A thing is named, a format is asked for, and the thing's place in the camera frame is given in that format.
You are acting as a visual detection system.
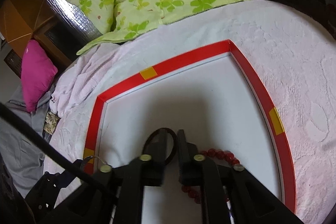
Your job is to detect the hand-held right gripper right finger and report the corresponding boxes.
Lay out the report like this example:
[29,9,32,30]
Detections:
[177,130,303,224]

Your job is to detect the red shallow cardboard box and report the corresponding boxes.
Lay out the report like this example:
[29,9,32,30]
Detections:
[83,40,297,217]

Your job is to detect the red bead bracelet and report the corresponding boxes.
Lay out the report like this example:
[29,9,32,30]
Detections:
[181,149,241,204]

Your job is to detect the magenta pillow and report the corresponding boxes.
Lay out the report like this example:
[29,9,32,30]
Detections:
[21,40,58,112]

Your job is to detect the black cable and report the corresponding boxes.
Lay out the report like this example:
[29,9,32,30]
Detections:
[0,102,119,202]

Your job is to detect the dark hair tie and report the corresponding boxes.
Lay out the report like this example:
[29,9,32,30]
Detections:
[143,127,177,165]

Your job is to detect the orange-brown wooden cabinet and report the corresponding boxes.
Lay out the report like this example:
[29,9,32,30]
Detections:
[0,0,72,71]

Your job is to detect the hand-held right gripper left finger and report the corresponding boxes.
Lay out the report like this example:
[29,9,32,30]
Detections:
[52,128,169,224]

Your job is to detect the pale pink textured blanket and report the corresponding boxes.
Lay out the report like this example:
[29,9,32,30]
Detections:
[42,0,336,224]

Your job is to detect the silver foil mat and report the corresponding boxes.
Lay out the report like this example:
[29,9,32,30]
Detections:
[43,0,103,44]

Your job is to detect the patterned beige cloth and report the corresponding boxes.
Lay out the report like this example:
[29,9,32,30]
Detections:
[43,112,58,134]

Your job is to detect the grey blanket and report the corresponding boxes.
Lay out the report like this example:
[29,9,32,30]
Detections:
[0,82,58,199]

